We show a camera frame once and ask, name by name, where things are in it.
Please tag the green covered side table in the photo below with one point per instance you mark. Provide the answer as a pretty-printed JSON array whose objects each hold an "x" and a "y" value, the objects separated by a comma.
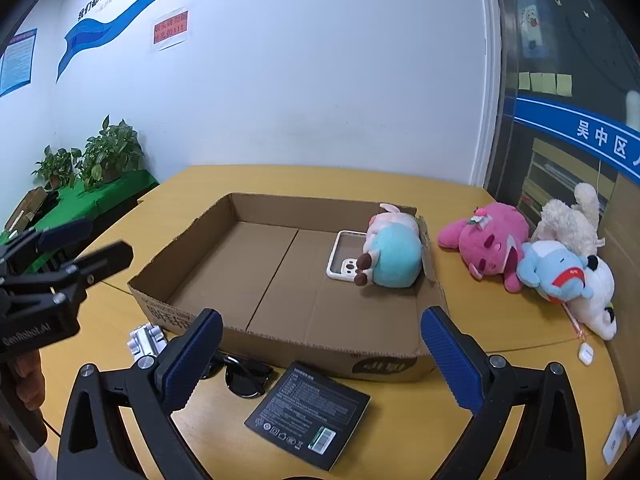
[{"x": 103, "y": 206}]

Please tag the yellow sticky notes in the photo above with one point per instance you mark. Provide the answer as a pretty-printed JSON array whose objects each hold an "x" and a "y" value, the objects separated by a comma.
[{"x": 548, "y": 83}]

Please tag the white phone case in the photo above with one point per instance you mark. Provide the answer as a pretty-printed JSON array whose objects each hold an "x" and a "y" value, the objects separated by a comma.
[{"x": 346, "y": 249}]

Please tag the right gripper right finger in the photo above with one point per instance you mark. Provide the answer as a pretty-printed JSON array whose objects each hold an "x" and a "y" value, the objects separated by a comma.
[{"x": 548, "y": 444}]

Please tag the potted green plant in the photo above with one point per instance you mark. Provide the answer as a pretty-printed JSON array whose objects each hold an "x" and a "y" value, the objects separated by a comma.
[
  {"x": 114, "y": 150},
  {"x": 57, "y": 169}
]

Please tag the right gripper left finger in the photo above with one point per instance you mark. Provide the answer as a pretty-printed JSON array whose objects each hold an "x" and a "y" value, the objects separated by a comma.
[{"x": 95, "y": 442}]

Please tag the white earbuds case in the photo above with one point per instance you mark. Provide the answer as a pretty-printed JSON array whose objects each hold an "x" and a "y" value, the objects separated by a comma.
[{"x": 586, "y": 354}]

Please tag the white dog plush toy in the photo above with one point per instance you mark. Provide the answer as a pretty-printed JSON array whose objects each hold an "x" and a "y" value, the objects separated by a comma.
[{"x": 597, "y": 312}]

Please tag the black sunglasses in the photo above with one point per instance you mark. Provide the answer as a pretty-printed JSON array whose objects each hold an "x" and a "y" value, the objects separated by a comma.
[{"x": 244, "y": 377}]

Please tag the red wall notice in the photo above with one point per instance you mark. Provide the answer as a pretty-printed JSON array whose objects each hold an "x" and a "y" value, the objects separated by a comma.
[{"x": 170, "y": 29}]

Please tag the cream plush toy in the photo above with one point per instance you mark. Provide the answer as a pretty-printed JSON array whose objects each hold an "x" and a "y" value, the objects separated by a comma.
[{"x": 576, "y": 226}]

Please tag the blue wall poster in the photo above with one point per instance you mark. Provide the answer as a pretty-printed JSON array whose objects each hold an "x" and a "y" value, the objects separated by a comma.
[{"x": 16, "y": 62}]

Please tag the grey folding phone stand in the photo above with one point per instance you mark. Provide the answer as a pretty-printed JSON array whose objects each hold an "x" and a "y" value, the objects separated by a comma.
[{"x": 146, "y": 340}]

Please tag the pink teal plush toy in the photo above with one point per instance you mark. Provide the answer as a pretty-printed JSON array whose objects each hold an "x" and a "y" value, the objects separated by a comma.
[{"x": 392, "y": 252}]

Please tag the blue plush toy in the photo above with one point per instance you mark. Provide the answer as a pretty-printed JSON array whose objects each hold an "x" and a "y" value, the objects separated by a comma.
[{"x": 557, "y": 273}]

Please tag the black product box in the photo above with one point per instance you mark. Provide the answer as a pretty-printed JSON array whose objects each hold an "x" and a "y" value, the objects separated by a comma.
[{"x": 309, "y": 415}]

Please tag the person left hand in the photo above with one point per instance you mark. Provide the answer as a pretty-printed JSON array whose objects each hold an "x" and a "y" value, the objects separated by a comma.
[{"x": 30, "y": 383}]

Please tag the cardboard box tray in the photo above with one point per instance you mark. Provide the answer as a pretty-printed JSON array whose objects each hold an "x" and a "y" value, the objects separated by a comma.
[{"x": 260, "y": 261}]

